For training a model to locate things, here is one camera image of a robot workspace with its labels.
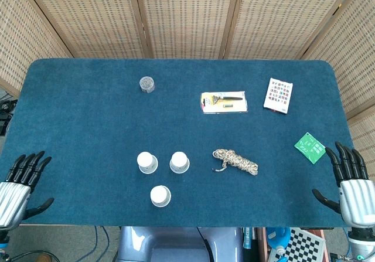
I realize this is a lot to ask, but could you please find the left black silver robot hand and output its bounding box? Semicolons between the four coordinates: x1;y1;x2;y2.
0;151;54;230

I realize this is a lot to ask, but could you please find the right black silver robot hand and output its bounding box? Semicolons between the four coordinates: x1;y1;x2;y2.
312;141;375;229

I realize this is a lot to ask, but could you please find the white floral paper cup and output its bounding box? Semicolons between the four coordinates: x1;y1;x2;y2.
149;185;172;208
169;151;190;174
137;151;159;175

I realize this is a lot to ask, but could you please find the green paper packet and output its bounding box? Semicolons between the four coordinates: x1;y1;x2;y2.
294;132;327;165

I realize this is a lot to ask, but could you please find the black white checkerboard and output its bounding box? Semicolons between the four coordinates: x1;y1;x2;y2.
268;227;326;262

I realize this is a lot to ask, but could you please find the blue plastic object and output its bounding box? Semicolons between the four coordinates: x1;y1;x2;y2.
265;227;291;250

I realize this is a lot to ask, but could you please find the black floor equipment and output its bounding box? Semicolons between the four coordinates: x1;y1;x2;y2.
0;90;18;137

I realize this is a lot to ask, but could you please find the blue carpet table mat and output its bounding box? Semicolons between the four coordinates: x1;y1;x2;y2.
0;58;363;228

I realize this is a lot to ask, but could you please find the teal clear bottle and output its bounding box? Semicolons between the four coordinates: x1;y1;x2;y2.
242;227;253;250

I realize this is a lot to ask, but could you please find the playing card box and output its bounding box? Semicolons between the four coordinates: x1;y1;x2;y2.
262;77;294;115

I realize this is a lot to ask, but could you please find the razor blister pack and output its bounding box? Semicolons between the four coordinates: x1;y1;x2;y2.
200;90;249;115

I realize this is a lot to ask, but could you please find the grey-blue robot torso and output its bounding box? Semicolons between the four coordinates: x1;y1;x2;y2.
116;226;244;262

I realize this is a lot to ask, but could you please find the small clear plastic jar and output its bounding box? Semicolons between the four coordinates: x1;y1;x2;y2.
139;76;156;94

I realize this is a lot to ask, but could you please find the woven bamboo folding screen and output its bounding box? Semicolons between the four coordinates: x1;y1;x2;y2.
0;0;375;169

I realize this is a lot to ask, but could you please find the blue floor cable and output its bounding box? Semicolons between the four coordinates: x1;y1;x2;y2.
84;226;111;258

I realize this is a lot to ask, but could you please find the beige patterned rope bundle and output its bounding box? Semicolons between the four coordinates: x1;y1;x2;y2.
212;148;259;176

